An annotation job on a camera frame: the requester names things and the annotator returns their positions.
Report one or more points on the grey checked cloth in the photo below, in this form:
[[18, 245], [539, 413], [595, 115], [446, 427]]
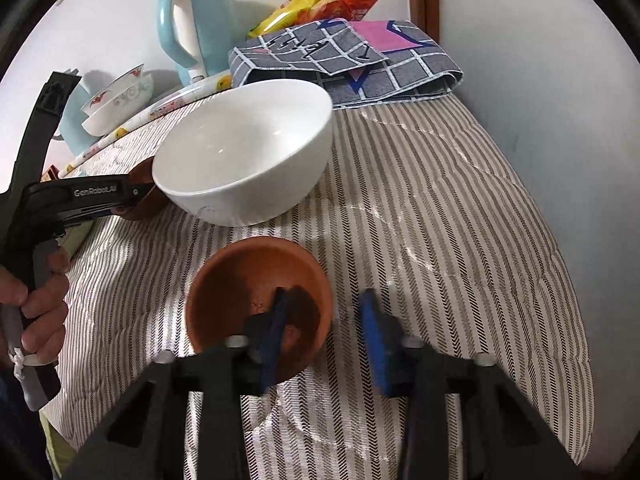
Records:
[[415, 70]]

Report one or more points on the floral table mat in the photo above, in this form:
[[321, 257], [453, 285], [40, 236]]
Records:
[[165, 105]]

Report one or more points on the striped quilted table cover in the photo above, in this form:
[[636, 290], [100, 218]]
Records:
[[425, 210]]

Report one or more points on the yellow snack bag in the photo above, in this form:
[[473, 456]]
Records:
[[300, 7]]

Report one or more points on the person's dark clothing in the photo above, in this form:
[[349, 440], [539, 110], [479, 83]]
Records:
[[12, 425]]

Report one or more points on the light blue thermos jug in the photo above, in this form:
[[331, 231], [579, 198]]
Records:
[[70, 125]]

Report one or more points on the green square plate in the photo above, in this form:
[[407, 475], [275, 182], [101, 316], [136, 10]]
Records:
[[77, 235]]

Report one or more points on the plain white bowl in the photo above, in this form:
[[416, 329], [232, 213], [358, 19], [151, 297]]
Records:
[[240, 135]]

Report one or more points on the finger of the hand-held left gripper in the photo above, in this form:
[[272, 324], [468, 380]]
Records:
[[124, 209], [140, 193]]

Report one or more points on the white red patterned ceramic bowl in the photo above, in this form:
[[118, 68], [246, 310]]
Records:
[[107, 122]]

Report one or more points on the small brown bowl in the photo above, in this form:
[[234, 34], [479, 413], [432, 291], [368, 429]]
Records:
[[150, 210], [240, 280]]

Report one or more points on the red snack bag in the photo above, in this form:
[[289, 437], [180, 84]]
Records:
[[357, 7]]

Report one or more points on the green cloth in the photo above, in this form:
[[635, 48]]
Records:
[[52, 450]]

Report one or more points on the person's left hand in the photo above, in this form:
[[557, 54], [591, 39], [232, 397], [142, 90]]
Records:
[[45, 310]]

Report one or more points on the light blue electric kettle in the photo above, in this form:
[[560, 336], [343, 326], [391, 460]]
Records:
[[210, 25]]

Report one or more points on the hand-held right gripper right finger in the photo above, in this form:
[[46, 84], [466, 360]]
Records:
[[377, 345]]

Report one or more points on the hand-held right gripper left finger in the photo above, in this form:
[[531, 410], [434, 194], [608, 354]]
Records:
[[272, 340]]

